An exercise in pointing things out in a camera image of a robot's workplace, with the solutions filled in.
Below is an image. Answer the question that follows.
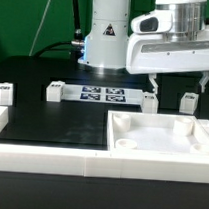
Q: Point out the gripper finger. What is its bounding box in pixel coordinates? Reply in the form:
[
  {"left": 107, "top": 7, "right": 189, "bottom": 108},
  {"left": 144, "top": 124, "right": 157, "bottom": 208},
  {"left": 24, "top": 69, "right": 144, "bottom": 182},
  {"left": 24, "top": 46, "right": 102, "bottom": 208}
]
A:
[
  {"left": 148, "top": 73, "right": 159, "bottom": 95},
  {"left": 199, "top": 71, "right": 209, "bottom": 93}
]

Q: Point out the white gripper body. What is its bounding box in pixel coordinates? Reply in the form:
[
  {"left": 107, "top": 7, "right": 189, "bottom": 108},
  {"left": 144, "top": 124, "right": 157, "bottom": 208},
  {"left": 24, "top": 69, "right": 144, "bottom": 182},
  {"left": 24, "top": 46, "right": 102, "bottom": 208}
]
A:
[{"left": 126, "top": 10, "right": 209, "bottom": 75}]

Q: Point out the white square table top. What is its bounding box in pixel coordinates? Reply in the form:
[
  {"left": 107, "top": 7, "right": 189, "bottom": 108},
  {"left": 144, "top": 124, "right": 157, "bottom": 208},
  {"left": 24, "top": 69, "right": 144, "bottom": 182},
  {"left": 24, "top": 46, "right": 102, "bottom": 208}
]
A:
[{"left": 107, "top": 111, "right": 209, "bottom": 155}]

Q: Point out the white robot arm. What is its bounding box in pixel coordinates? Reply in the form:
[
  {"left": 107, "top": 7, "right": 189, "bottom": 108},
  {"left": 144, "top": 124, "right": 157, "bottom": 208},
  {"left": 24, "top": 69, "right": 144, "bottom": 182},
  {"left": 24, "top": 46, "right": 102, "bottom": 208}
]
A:
[{"left": 79, "top": 0, "right": 209, "bottom": 85}]

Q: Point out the white marker plate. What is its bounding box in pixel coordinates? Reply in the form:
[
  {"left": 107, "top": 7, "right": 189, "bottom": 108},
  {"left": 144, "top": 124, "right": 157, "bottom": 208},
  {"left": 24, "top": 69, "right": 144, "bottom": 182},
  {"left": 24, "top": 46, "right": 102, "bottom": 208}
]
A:
[{"left": 63, "top": 84, "right": 143, "bottom": 105}]

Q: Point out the white U-shaped obstacle fence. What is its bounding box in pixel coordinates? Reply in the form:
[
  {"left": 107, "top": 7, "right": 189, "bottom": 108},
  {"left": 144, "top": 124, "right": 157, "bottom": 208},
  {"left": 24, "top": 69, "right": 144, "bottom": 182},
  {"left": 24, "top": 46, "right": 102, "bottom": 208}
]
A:
[{"left": 0, "top": 106, "right": 209, "bottom": 183}]

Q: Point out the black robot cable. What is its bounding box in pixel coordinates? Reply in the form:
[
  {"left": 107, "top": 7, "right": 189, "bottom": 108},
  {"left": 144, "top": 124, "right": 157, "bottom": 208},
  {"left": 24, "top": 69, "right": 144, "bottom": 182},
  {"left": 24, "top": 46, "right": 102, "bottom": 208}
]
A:
[{"left": 32, "top": 0, "right": 89, "bottom": 61}]

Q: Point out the thin white cable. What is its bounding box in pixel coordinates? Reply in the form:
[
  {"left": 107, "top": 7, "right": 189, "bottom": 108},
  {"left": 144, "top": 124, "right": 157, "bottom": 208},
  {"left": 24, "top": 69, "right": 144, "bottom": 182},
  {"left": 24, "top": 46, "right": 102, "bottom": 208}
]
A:
[{"left": 28, "top": 0, "right": 56, "bottom": 58}]

